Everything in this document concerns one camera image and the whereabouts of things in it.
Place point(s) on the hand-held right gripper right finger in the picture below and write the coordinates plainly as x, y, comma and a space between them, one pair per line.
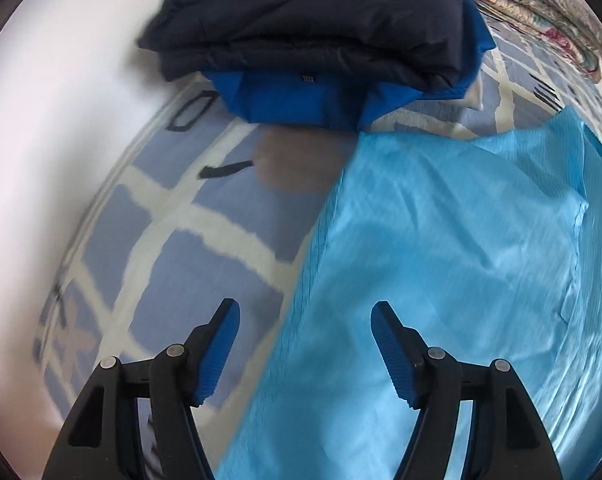
388, 350

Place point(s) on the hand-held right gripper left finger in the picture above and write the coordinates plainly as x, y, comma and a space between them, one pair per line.
221, 355

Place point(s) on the light blue garment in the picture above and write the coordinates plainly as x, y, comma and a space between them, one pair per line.
431, 240

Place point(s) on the blue checked bed sheet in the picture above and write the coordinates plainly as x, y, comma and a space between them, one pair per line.
181, 260

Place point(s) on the royal blue folded garment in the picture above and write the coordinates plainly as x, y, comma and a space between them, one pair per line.
291, 102

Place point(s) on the dark navy folded garment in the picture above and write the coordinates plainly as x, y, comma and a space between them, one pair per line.
306, 15

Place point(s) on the floral folded quilt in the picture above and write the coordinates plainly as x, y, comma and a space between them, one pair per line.
541, 5

